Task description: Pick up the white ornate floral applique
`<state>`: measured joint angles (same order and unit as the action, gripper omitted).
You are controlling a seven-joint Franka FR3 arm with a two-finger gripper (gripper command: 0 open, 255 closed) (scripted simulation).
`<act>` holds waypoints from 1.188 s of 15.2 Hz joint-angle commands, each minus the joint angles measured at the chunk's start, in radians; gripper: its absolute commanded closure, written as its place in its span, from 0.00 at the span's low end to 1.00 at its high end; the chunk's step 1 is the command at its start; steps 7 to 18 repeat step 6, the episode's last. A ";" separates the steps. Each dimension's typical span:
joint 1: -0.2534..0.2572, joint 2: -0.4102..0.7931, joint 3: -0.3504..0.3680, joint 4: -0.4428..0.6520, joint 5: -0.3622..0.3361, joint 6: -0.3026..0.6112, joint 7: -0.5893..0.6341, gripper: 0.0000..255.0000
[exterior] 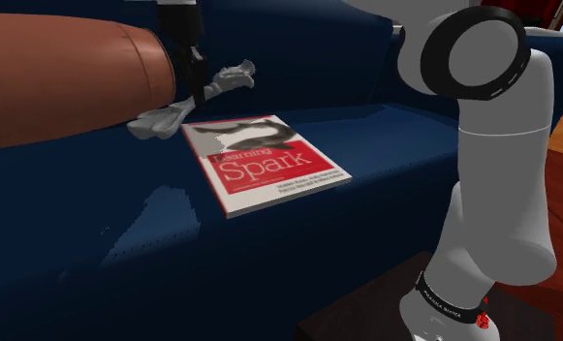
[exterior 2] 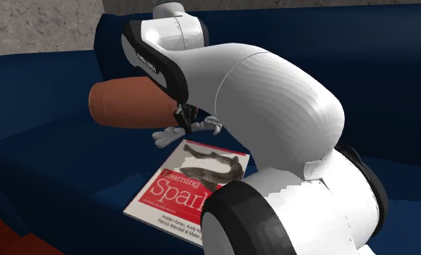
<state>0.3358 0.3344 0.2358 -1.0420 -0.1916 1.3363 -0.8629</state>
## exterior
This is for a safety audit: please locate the red and white book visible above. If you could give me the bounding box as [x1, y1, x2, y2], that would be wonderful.
[180, 114, 354, 220]

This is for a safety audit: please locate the dark robot stand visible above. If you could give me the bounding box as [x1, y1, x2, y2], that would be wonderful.
[294, 250, 557, 341]

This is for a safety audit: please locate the dark blue sofa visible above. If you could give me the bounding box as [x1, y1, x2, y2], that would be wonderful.
[0, 0, 563, 341]

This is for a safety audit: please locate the brown round bolster cushion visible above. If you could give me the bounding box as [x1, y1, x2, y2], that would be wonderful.
[0, 13, 177, 152]

